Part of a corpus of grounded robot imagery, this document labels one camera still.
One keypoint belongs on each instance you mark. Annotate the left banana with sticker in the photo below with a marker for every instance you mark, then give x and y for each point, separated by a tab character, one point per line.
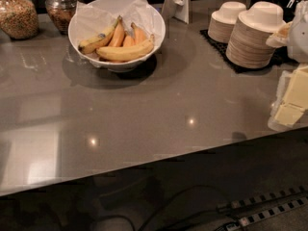
89	45

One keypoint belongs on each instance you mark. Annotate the power strip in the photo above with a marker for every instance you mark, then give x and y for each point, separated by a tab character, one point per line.
261	198
272	212

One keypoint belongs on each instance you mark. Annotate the right orange banana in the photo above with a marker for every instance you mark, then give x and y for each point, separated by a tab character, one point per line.
139	33

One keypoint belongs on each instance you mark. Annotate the white paper bowl liner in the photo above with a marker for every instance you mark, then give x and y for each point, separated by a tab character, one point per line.
92	18

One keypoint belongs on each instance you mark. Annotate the white ceramic bowl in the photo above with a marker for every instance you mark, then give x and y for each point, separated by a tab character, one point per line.
95	60

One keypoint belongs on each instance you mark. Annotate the small glass granola jar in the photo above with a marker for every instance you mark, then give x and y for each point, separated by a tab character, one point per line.
61	12

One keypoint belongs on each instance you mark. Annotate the lower power strip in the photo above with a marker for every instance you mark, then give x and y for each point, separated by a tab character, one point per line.
272	212

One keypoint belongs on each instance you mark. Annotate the upper power strip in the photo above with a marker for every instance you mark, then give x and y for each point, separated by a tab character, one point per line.
261	198

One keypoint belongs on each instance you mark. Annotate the short middle orange banana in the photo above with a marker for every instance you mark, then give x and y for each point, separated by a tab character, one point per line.
128	40

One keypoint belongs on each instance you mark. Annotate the white sign holder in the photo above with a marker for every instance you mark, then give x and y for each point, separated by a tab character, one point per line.
179	9

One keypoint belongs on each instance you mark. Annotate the left stack paper bowls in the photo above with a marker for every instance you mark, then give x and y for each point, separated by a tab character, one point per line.
223	20

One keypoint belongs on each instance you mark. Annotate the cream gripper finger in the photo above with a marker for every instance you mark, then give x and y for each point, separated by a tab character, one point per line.
291	99
279	38

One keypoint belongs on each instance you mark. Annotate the front yellow banana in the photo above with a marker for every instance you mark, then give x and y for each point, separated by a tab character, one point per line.
127	54

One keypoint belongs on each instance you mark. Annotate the large glass cereal jar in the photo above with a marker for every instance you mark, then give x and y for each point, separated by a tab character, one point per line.
19	19

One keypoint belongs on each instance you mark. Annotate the black rubber mat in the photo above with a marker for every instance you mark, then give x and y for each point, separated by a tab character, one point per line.
279	57

